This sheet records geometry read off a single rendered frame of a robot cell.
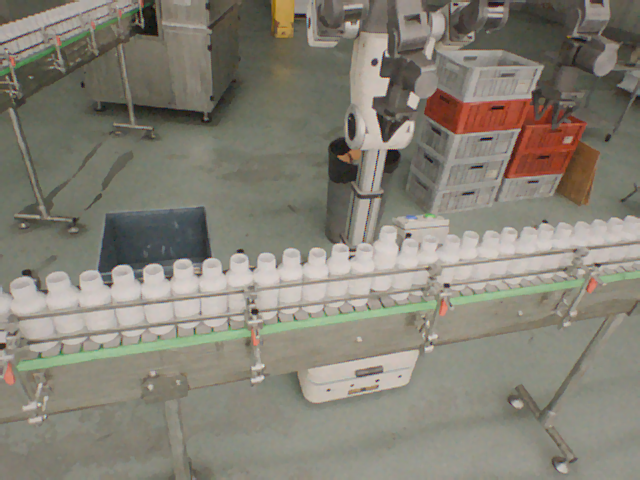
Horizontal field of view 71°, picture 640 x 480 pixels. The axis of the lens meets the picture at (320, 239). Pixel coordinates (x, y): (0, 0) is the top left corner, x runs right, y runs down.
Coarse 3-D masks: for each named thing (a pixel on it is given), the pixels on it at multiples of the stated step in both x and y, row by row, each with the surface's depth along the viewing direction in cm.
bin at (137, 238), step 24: (120, 216) 144; (144, 216) 147; (168, 216) 149; (192, 216) 152; (120, 240) 149; (144, 240) 152; (168, 240) 155; (192, 240) 157; (96, 264) 122; (120, 264) 155; (144, 264) 156; (168, 264) 158; (192, 264) 126
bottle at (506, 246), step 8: (504, 232) 115; (512, 232) 117; (504, 240) 116; (512, 240) 115; (504, 248) 116; (512, 248) 116; (496, 264) 119; (504, 264) 118; (496, 272) 120; (504, 272) 121
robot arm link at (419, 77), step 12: (396, 36) 94; (396, 48) 96; (420, 48) 100; (408, 60) 95; (420, 60) 94; (408, 72) 96; (420, 72) 93; (432, 72) 93; (408, 84) 96; (420, 84) 94; (432, 84) 95; (420, 96) 96
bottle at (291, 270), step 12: (288, 252) 101; (288, 264) 99; (300, 264) 103; (288, 276) 100; (300, 276) 101; (288, 288) 102; (300, 288) 104; (288, 300) 104; (300, 300) 107; (288, 312) 106
